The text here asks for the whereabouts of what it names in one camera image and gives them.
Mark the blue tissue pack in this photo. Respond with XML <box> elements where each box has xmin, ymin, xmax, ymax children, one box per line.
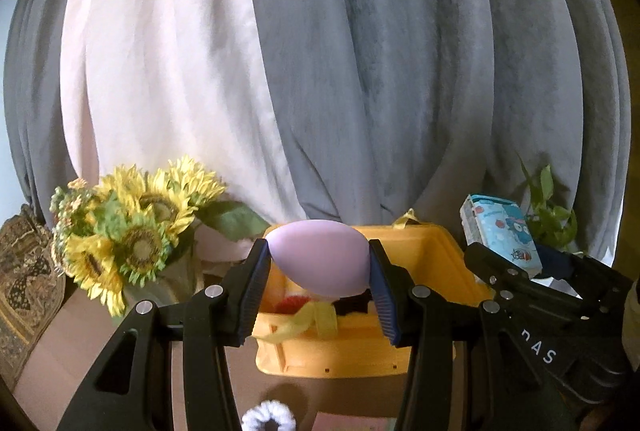
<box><xmin>460</xmin><ymin>194</ymin><xmax>542</xmax><ymax>278</ymax></box>

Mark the white fluffy scrunchie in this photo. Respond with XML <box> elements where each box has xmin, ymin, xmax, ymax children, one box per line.
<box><xmin>241</xmin><ymin>399</ymin><xmax>297</xmax><ymax>431</ymax></box>

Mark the Mickey Mouse plush toy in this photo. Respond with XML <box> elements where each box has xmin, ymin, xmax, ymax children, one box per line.
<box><xmin>332</xmin><ymin>289</ymin><xmax>373</xmax><ymax>316</ymax></box>

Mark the colourful printed cloth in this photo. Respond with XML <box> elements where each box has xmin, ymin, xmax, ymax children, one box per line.
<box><xmin>311</xmin><ymin>413</ymin><xmax>397</xmax><ymax>431</ymax></box>

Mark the pink egg-shaped sponge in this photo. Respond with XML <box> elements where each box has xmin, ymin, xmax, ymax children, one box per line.
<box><xmin>265</xmin><ymin>220</ymin><xmax>370</xmax><ymax>299</ymax></box>

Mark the red pompom plush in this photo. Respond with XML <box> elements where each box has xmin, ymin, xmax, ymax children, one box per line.
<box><xmin>274</xmin><ymin>295</ymin><xmax>310</xmax><ymax>315</ymax></box>

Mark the green potted plant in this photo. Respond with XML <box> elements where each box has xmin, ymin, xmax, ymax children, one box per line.
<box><xmin>518</xmin><ymin>156</ymin><xmax>582</xmax><ymax>255</ymax></box>

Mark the grey-green ribbed vase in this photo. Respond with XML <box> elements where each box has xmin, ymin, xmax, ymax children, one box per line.
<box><xmin>124</xmin><ymin>248</ymin><xmax>204</xmax><ymax>307</ymax></box>

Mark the patterned brown cloth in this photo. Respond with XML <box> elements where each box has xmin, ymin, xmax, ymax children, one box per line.
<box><xmin>1</xmin><ymin>205</ymin><xmax>65</xmax><ymax>390</ymax></box>

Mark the sunflower bouquet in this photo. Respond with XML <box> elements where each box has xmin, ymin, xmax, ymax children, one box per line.
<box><xmin>50</xmin><ymin>155</ymin><xmax>268</xmax><ymax>319</ymax></box>

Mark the orange plastic crate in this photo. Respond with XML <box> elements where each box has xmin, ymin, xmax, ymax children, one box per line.
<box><xmin>253</xmin><ymin>210</ymin><xmax>489</xmax><ymax>379</ymax></box>

